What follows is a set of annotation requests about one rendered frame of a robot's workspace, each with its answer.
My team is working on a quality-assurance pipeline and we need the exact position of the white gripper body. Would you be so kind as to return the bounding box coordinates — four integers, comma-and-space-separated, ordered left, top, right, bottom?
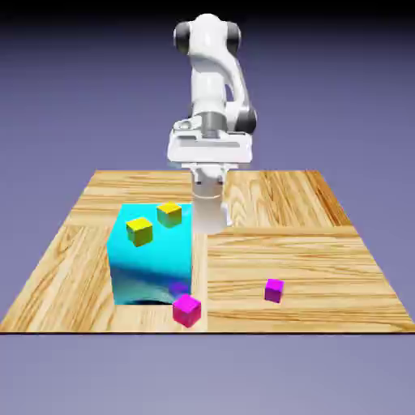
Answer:
167, 128, 254, 169

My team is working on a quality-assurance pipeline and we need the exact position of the small purple cube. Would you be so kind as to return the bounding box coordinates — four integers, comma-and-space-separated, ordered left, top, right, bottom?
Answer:
263, 277, 286, 305

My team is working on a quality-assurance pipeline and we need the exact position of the small yellow cube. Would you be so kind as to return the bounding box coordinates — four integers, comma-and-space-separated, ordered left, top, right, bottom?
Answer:
156, 201, 183, 229
125, 216, 154, 248

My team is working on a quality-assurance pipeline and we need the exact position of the large cyan box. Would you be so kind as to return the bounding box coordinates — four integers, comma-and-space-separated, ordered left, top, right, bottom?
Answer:
106, 203, 195, 306

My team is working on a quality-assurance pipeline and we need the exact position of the small pink cube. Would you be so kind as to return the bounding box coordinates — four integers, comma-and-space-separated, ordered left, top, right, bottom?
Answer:
171, 293, 203, 329

